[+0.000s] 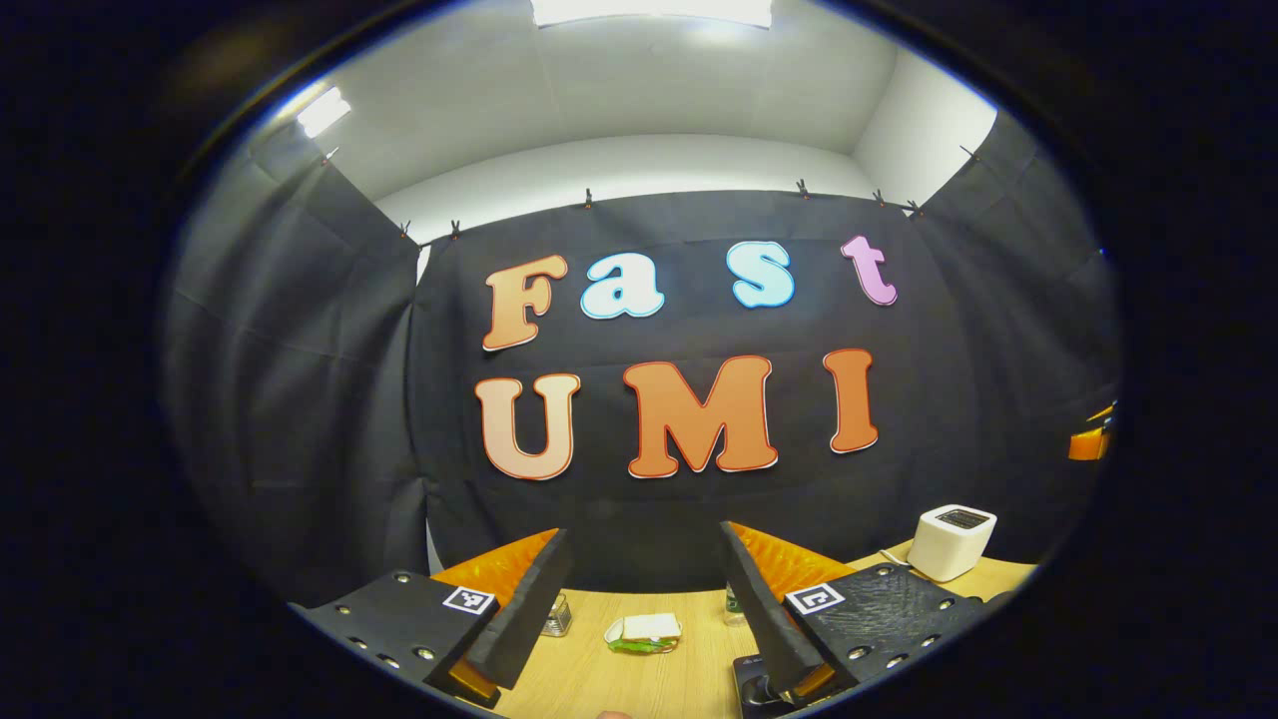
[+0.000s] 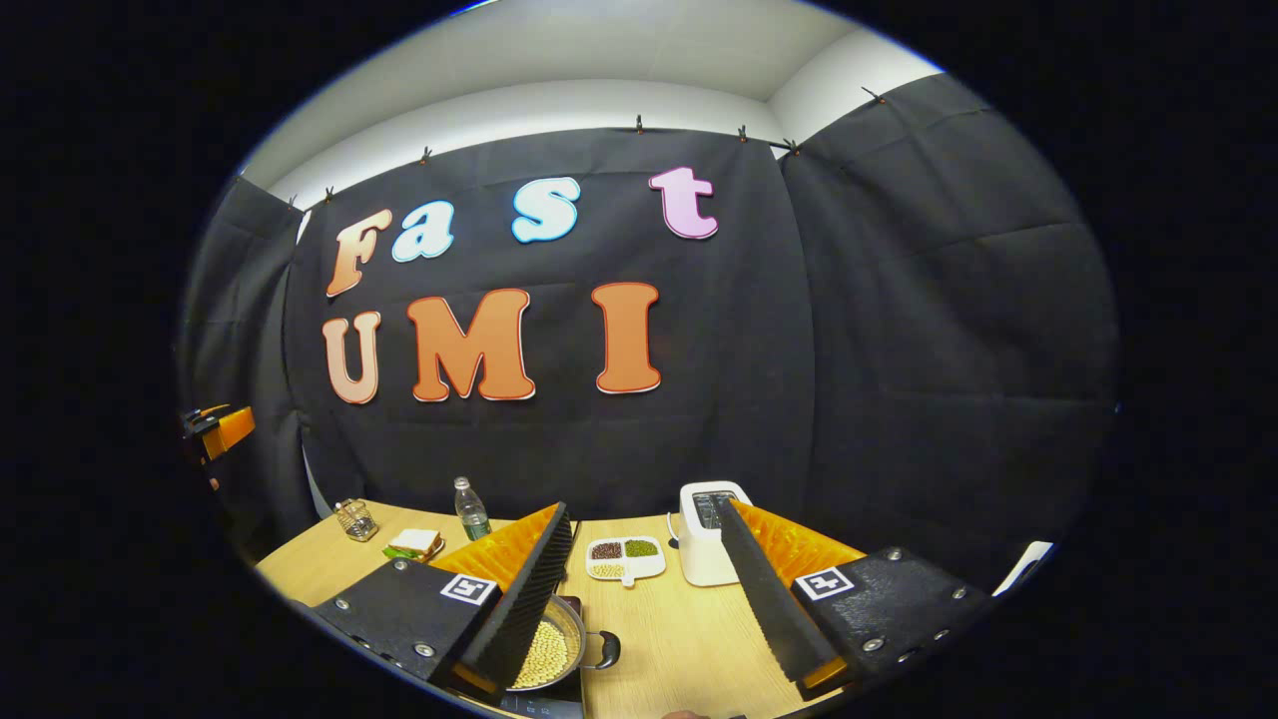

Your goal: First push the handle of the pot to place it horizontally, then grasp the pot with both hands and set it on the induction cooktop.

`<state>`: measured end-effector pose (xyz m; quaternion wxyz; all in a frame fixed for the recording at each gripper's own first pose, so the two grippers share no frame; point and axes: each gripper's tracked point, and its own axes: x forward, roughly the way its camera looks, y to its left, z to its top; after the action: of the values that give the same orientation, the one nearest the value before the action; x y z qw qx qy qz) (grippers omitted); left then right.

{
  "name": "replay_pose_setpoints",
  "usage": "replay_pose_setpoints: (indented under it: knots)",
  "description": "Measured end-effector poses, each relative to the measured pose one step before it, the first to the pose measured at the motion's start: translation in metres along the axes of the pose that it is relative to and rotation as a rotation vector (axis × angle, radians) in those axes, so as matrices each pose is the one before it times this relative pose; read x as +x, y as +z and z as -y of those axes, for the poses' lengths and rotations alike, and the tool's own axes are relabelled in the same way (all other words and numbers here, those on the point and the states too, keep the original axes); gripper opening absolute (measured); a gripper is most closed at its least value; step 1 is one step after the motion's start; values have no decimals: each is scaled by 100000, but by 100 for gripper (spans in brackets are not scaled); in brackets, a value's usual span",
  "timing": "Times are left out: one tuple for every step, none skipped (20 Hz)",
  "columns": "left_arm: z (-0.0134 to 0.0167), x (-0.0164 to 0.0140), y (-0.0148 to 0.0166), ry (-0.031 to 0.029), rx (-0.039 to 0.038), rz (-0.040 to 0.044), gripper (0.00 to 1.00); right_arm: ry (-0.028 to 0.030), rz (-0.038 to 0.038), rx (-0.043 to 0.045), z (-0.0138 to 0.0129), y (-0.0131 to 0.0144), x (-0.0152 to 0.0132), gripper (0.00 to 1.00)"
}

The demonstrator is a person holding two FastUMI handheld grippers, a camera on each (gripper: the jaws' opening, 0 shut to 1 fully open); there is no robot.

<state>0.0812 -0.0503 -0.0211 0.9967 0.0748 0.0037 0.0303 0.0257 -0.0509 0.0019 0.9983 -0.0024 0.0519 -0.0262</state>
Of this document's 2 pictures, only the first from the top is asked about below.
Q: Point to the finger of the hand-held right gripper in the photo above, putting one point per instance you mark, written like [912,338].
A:
[1090,444]

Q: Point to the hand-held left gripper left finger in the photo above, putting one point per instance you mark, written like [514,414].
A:
[529,609]

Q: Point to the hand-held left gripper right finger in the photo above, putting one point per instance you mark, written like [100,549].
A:
[764,619]

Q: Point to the black induction cooktop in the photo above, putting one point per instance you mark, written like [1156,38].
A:
[751,679]

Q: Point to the clear plastic water bottle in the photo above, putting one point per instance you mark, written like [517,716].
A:
[734,605]

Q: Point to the small white plate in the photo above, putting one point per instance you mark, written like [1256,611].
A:
[611,633]

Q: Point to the sandwich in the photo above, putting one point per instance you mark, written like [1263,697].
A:
[651,627]

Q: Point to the white box-shaped appliance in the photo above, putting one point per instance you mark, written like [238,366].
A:
[951,544]

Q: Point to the black backdrop cloth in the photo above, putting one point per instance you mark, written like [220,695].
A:
[300,399]

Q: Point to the ceiling light panel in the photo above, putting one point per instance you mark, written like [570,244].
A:
[649,10]
[324,110]

